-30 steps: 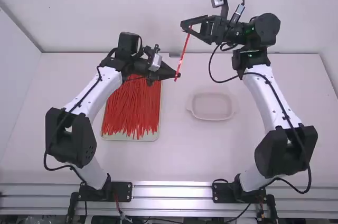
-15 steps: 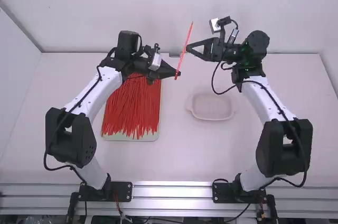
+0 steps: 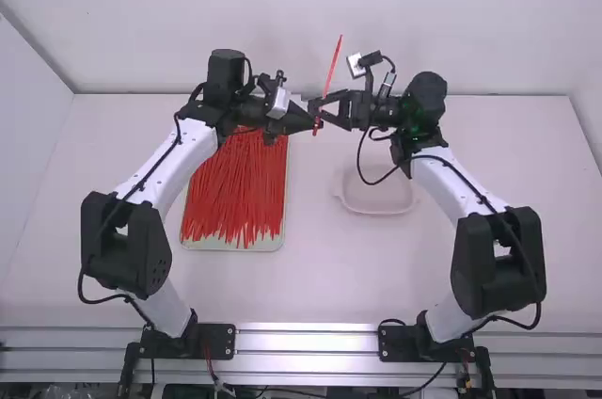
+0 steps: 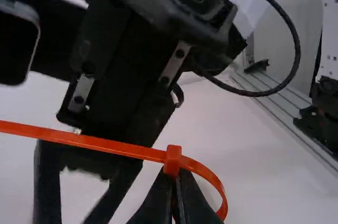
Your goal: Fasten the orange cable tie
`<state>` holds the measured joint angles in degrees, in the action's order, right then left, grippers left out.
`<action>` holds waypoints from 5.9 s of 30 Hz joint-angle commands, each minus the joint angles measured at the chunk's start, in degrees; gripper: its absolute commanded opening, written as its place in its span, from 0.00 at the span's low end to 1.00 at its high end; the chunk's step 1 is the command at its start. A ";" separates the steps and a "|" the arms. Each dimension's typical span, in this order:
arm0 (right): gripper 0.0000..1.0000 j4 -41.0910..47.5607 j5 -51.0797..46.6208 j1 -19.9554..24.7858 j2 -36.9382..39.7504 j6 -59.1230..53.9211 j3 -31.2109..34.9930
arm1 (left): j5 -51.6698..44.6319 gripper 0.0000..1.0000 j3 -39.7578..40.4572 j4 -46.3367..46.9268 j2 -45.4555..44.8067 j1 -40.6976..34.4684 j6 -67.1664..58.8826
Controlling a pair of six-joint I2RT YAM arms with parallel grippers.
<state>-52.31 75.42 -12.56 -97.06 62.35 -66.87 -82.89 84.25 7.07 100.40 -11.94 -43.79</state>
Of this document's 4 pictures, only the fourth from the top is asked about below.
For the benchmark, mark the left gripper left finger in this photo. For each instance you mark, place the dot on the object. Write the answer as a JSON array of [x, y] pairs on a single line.
[[158, 203]]

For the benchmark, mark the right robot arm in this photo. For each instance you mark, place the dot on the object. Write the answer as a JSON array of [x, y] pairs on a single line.
[[237, 10]]

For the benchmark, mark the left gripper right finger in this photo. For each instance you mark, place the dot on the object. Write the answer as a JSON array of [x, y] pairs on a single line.
[[195, 203]]

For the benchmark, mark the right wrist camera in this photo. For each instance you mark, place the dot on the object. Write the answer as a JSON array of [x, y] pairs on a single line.
[[16, 44]]

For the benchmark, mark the silver rails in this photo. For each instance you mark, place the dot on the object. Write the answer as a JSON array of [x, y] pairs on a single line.
[[277, 107]]

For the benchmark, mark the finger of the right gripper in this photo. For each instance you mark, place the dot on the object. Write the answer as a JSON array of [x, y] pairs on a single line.
[[46, 195], [124, 173]]

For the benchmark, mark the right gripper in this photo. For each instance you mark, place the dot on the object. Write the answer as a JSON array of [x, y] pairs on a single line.
[[118, 81]]

